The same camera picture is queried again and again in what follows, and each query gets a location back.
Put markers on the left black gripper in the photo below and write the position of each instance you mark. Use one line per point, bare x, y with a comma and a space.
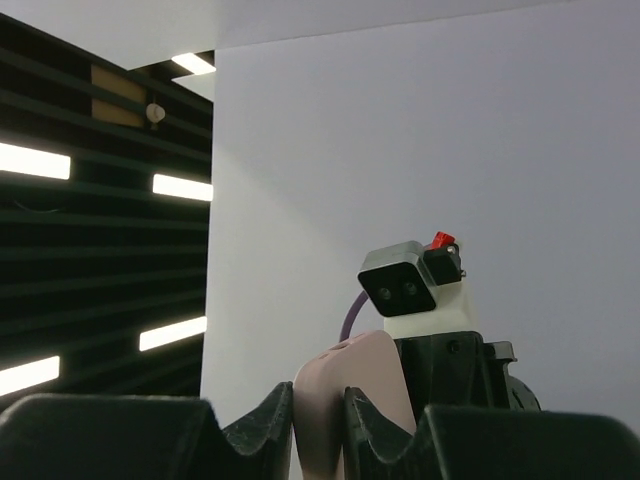
466, 380

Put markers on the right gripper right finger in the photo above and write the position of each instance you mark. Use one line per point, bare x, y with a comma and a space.
558, 446

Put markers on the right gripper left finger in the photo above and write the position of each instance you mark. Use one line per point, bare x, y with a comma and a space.
55, 436

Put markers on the pink cased phone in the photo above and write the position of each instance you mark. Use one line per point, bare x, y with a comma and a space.
366, 367

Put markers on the white ceiling sensor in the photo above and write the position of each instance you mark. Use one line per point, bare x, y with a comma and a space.
155, 114

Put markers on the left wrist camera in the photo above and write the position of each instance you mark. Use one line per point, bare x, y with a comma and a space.
405, 278

